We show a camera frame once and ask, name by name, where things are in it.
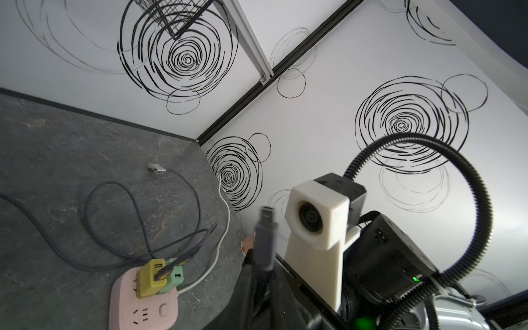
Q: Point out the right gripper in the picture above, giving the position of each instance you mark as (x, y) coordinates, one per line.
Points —
(377, 269)

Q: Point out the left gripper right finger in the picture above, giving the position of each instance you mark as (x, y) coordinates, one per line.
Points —
(286, 312)

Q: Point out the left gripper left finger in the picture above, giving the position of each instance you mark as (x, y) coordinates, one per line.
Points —
(238, 313)

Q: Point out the green charger plug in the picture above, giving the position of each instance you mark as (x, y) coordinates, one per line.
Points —
(173, 280)

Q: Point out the yellow charger plug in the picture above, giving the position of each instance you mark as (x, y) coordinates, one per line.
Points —
(146, 285)

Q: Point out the pink power strip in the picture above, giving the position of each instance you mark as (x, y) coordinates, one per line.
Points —
(127, 311)

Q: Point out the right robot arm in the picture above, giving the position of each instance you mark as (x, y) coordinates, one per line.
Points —
(426, 195)

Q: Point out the white lid jar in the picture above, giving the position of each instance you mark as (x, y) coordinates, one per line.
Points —
(247, 244)

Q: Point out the aluminium wall rail back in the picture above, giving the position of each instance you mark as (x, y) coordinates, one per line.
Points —
(250, 42)

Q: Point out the black wire basket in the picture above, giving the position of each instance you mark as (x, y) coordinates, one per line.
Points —
(173, 17)

